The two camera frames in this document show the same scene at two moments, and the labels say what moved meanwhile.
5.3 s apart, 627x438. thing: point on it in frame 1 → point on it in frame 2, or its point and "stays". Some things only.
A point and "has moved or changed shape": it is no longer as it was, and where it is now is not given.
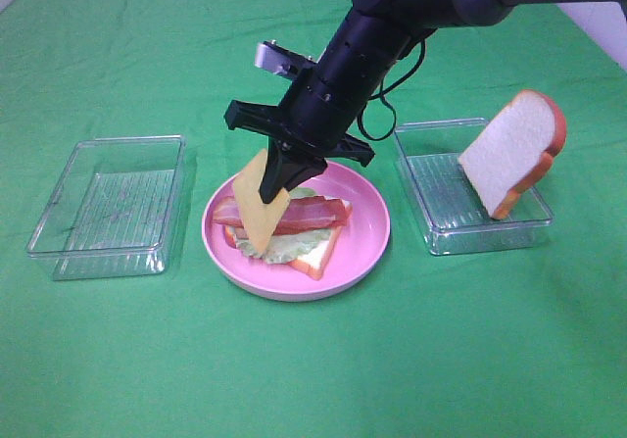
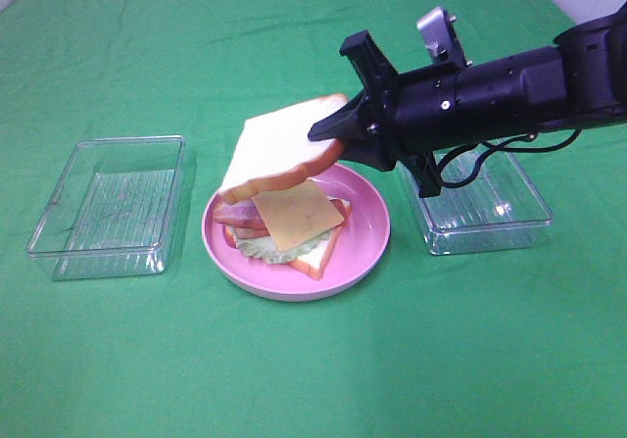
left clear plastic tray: x=120 y=210 stays
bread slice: x=313 y=265 stays
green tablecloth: x=522 y=342 stays
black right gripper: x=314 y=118 → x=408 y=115
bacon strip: x=314 y=212 → x=343 y=208
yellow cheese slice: x=261 y=217 → x=298 y=215
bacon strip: x=299 y=214 → x=239 y=213
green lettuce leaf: x=285 y=247 stays
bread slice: x=514 y=150 has moved or changed shape
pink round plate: x=360 y=246 stays
